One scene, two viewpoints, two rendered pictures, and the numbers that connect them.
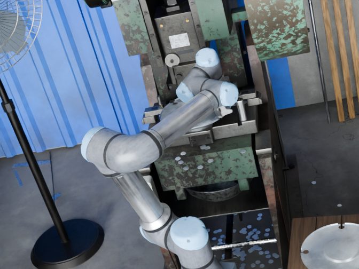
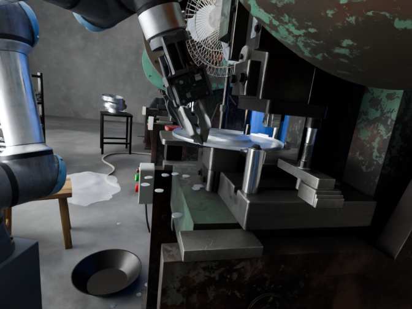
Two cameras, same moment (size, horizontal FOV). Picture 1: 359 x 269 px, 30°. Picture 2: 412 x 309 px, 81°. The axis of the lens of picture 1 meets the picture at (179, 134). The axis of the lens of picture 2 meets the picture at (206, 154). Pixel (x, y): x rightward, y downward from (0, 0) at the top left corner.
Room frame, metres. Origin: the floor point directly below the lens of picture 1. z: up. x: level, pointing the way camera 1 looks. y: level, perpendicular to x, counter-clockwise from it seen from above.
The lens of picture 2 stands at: (2.00, -0.62, 0.88)
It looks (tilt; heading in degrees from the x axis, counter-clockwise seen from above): 13 degrees down; 62
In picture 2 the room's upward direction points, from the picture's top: 6 degrees clockwise
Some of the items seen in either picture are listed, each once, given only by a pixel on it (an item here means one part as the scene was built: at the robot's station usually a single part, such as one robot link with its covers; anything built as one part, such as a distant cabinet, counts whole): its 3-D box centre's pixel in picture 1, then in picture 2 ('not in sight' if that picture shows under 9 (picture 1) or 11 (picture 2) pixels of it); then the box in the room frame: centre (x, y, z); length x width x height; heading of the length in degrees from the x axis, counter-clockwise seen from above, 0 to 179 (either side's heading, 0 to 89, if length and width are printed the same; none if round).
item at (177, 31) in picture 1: (181, 42); (272, 39); (2.42, -0.11, 1.04); 0.17 x 0.15 x 0.30; 167
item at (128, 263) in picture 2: not in sight; (108, 275); (2.09, 0.40, 0.04); 0.30 x 0.30 x 0.07
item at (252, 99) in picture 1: (239, 93); (306, 168); (2.42, -0.28, 0.76); 0.17 x 0.06 x 0.10; 77
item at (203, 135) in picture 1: (198, 129); (206, 160); (2.29, -0.08, 0.72); 0.25 x 0.14 x 0.14; 167
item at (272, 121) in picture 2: not in sight; (270, 119); (2.45, -0.11, 0.84); 0.05 x 0.03 x 0.04; 77
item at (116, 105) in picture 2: not in sight; (115, 123); (2.39, 3.00, 0.40); 0.45 x 0.40 x 0.79; 89
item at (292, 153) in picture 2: not in sight; (267, 149); (2.45, -0.12, 0.76); 0.15 x 0.09 x 0.05; 77
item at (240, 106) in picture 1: (241, 108); (252, 168); (2.30, -0.26, 0.75); 0.03 x 0.03 x 0.10; 77
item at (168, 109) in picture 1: (195, 109); (227, 137); (2.34, -0.09, 0.78); 0.29 x 0.29 x 0.01
